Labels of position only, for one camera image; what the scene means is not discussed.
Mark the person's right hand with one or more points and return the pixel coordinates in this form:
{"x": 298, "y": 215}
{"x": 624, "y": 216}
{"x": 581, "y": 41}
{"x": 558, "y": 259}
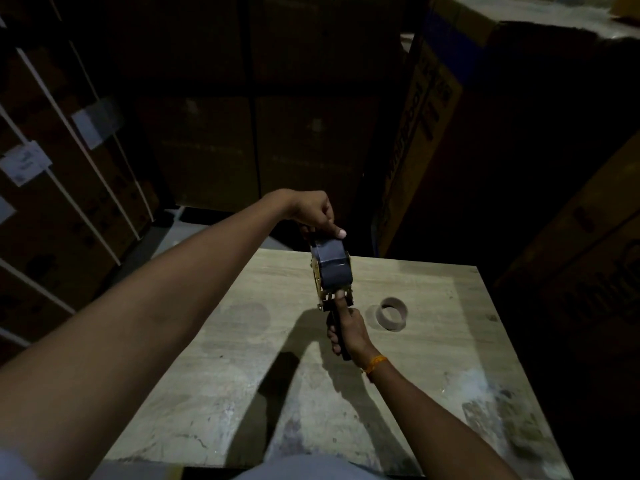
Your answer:
{"x": 350, "y": 329}

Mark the person's left hand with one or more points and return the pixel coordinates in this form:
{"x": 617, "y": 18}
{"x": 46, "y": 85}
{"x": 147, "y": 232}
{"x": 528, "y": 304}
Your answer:
{"x": 310, "y": 212}

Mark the cardboard tape roll core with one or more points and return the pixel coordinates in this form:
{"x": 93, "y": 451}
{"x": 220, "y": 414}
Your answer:
{"x": 390, "y": 324}

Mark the yellow black tape dispenser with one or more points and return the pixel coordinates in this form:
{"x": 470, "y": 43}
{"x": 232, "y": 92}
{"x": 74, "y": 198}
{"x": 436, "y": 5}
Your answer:
{"x": 316, "y": 284}

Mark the clear tape roll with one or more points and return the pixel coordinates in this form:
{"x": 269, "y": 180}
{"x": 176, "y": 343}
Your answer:
{"x": 332, "y": 264}

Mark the person's left forearm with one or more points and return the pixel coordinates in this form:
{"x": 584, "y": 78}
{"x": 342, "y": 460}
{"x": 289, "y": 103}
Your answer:
{"x": 125, "y": 319}

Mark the person's right forearm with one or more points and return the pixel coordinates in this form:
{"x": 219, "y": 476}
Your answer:
{"x": 425, "y": 424}

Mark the orange wristband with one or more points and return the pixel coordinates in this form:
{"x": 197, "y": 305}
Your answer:
{"x": 376, "y": 363}

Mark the dark plain cardboard box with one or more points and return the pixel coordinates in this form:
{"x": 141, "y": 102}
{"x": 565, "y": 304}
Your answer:
{"x": 200, "y": 144}
{"x": 315, "y": 144}

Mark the tall printed cardboard box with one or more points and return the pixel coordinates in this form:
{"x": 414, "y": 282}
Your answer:
{"x": 420, "y": 144}

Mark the large white paper label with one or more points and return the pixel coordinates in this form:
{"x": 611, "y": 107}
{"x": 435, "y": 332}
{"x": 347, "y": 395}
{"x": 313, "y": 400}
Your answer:
{"x": 97, "y": 122}

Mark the large printed cardboard box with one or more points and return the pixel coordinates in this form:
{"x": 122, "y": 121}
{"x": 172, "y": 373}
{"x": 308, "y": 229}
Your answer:
{"x": 590, "y": 274}

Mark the white printed paper label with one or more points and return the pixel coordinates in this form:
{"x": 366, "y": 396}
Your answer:
{"x": 25, "y": 163}

